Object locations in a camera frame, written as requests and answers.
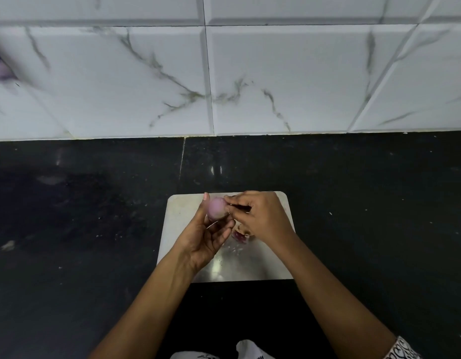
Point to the person's left hand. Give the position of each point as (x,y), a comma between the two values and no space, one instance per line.
(200,242)

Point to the person's right hand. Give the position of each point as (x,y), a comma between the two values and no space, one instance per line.
(266,218)

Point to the person's left thumb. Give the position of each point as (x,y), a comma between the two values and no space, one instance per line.
(206,207)

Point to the person's right fingers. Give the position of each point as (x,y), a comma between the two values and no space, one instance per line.
(241,200)

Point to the peeled pink onion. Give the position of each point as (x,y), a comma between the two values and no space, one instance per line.
(218,207)

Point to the person's right forearm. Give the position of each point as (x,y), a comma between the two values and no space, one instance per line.
(327,299)

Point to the person's left forearm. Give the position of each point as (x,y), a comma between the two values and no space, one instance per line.
(148,314)

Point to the steel cutting board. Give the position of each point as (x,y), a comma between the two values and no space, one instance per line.
(185,220)

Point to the pile of onion peels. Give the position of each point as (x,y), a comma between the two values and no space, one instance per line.
(241,235)

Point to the white patterned garment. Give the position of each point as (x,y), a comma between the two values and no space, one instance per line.
(249,350)

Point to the white patterned sleeve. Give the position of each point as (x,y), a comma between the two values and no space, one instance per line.
(401,350)

